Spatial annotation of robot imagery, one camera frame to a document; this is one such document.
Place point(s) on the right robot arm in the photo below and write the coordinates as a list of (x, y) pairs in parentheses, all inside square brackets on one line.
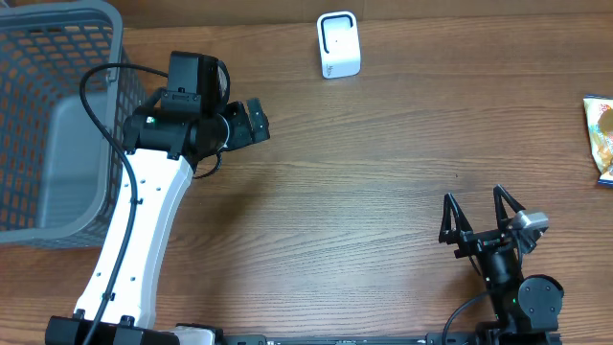
[(526, 309)]

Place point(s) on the white barcode scanner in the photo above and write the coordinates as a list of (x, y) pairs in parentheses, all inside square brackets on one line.
[(339, 44)]

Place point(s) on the dark grey plastic basket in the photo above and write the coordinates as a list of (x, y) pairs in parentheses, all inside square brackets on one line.
[(64, 78)]

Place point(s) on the yellow snack bag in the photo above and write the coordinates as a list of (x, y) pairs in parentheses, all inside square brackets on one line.
[(598, 112)]

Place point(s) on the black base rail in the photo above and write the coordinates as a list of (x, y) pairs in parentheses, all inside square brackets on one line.
[(428, 339)]

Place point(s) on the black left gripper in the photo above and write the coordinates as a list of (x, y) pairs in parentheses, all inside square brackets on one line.
[(244, 135)]

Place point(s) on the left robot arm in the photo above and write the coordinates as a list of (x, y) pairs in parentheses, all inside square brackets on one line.
[(165, 138)]

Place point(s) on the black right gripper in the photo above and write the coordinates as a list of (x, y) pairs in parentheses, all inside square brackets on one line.
[(474, 239)]

